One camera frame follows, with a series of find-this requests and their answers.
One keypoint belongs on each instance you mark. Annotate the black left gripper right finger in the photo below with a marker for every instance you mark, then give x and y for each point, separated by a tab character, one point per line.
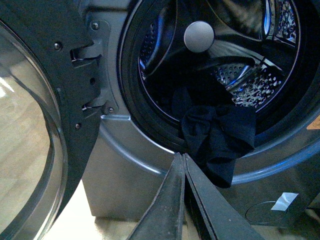
213	217

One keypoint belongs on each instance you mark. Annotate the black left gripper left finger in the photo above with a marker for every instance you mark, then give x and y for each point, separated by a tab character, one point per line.
163	220

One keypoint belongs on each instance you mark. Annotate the navy blue knit garment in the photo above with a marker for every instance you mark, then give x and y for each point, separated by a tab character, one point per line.
215	130

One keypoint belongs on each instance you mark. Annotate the grey front-load washing machine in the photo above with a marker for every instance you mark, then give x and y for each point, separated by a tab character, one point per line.
136	145

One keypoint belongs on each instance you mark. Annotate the washing machine door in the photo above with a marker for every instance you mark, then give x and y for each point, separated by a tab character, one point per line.
47	125

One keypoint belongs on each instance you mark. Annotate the steel washing machine drum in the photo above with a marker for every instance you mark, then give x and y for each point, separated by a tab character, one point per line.
255	50

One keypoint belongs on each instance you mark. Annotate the white tape piece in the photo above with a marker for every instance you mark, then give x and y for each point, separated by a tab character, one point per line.
284	201

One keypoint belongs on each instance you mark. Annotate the orange warning sticker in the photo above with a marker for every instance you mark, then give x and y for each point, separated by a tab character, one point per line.
314	125

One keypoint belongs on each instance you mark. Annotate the white round drum hub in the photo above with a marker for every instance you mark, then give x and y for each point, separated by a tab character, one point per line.
198	37

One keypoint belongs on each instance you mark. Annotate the grey door hinge bracket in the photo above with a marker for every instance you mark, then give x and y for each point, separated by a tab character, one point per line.
99	31

